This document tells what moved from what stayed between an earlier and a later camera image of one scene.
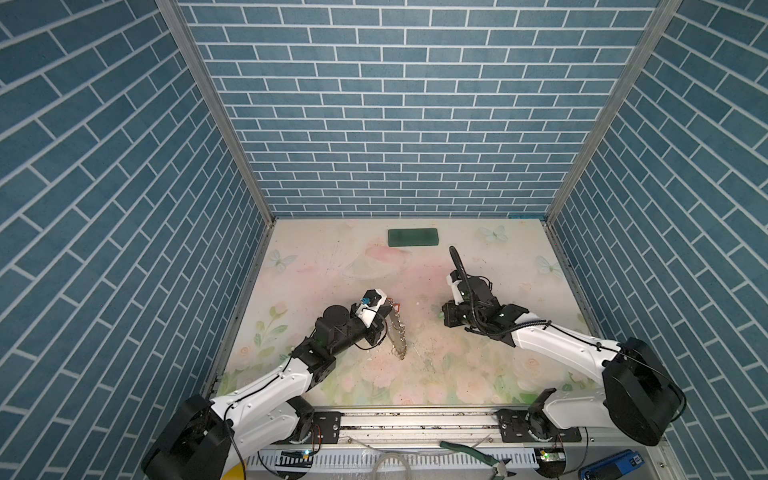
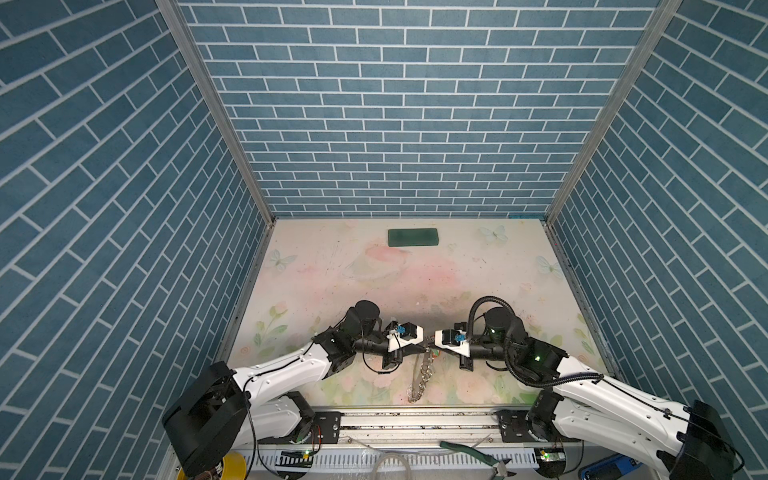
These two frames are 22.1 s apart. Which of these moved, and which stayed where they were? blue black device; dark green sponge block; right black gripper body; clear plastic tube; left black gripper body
Moved: left black gripper body; right black gripper body
Stayed: clear plastic tube; blue black device; dark green sponge block
